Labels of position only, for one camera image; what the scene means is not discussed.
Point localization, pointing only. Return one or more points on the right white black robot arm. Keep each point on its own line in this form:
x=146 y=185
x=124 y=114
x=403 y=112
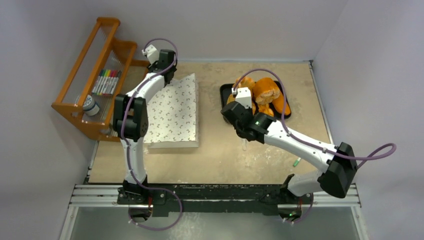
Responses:
x=335 y=168

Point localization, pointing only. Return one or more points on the green tipped white marker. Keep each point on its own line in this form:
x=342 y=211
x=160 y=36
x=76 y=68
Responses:
x=296 y=162

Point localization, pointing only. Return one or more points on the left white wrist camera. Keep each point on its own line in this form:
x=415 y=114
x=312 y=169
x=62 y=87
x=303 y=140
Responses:
x=151 y=53

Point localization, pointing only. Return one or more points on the orange wooden shelf rack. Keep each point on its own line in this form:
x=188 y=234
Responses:
x=102 y=50

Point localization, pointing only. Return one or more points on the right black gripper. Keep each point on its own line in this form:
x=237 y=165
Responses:
x=232 y=110

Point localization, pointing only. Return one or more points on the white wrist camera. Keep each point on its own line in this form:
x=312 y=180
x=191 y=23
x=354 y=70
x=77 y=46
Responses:
x=151 y=53
x=243 y=96

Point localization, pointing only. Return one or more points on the large fake bread loaf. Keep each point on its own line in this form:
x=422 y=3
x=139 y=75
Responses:
x=265 y=91

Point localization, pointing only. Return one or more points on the set of coloured markers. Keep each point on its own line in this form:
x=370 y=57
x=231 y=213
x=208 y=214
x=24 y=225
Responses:
x=106 y=82

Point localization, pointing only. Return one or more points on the metal tongs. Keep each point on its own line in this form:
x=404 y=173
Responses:
x=244 y=144

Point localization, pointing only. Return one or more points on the white patterned paper bag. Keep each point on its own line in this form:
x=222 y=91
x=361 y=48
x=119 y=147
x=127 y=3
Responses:
x=173 y=115

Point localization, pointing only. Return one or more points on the white blue tape roll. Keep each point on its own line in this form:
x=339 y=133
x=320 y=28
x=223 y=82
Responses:
x=90 y=106

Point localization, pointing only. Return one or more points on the lumpy orange fake bread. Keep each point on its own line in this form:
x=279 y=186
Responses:
x=246 y=82

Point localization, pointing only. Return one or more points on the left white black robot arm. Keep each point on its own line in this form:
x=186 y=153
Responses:
x=130 y=118

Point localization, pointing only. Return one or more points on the black plastic tray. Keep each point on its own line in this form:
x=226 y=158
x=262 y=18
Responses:
x=226 y=90

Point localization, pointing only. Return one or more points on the sliced seeded fake bread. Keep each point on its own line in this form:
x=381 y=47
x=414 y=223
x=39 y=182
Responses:
x=230 y=99

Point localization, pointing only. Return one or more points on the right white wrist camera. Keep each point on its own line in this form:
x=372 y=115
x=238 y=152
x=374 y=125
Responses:
x=243 y=96

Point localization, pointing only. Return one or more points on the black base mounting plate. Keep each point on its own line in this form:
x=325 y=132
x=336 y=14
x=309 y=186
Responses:
x=266 y=199

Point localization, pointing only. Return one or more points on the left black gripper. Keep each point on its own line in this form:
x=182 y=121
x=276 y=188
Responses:
x=154 y=66

